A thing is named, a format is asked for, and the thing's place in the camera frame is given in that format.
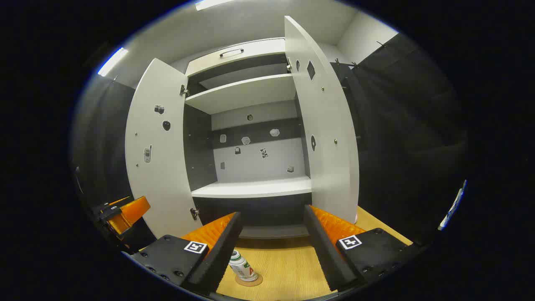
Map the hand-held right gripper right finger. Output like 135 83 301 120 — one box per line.
303 204 421 292

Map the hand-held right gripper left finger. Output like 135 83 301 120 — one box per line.
131 212 242 298

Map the white green label bottle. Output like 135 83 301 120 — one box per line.
228 250 259 282

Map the white cabinet door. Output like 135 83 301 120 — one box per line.
284 16 360 224
125 58 202 240

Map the round cork coaster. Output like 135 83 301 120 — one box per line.
235 272 264 287

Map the white cabinet shelf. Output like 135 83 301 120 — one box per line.
185 74 297 115
191 176 313 199

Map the black backdrop cloth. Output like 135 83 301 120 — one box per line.
71 33 471 251

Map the small ceiling light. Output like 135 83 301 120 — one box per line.
97 47 129 77

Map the white cabinet top flap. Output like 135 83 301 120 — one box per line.
185 38 289 77

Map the large ceiling light panel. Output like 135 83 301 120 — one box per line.
194 0 237 11

